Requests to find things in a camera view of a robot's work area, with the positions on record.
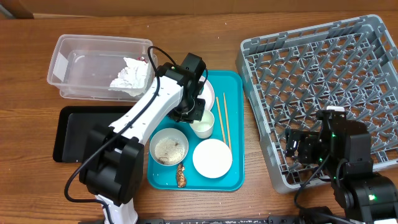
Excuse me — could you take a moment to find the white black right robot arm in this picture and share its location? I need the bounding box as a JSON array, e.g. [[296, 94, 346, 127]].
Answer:
[[285, 106, 397, 223]]

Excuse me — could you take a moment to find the white round plate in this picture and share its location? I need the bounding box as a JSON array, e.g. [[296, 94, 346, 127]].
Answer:
[[198, 80, 215, 111]]

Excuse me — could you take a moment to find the bowl with rice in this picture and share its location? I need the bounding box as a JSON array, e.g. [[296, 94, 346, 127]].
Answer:
[[149, 128, 189, 166]]

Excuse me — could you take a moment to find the black plastic tray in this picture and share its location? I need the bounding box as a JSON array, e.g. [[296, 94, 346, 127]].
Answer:
[[53, 106, 131, 163]]

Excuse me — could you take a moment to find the black rail at table edge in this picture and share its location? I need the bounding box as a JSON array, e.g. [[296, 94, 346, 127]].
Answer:
[[137, 215, 305, 224]]

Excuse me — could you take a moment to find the white paper cup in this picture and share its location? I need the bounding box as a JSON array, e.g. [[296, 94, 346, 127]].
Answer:
[[190, 110, 215, 139]]

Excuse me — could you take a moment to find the clear plastic bin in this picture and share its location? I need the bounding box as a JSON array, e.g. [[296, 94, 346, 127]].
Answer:
[[47, 34, 157, 102]]

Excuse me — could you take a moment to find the white napkin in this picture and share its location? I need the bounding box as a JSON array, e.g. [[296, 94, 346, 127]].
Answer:
[[109, 57, 149, 97]]

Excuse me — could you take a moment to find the red silver foil wrapper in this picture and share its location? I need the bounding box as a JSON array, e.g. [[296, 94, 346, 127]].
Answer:
[[136, 57, 147, 63]]

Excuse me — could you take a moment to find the brown food scrap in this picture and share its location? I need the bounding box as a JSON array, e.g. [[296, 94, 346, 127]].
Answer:
[[176, 163, 187, 188]]

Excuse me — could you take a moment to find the teal plastic tray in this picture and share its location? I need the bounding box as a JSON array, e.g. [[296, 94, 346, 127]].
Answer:
[[154, 70, 245, 191]]

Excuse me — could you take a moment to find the grey plastic dish rack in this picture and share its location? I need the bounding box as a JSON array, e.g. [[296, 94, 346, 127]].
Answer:
[[236, 14, 397, 194]]

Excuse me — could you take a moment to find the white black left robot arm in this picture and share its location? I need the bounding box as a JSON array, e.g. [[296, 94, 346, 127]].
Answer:
[[74, 60, 207, 223]]

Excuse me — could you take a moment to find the left wooden chopstick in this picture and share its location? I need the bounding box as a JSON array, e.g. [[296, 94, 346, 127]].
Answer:
[[216, 96, 226, 144]]

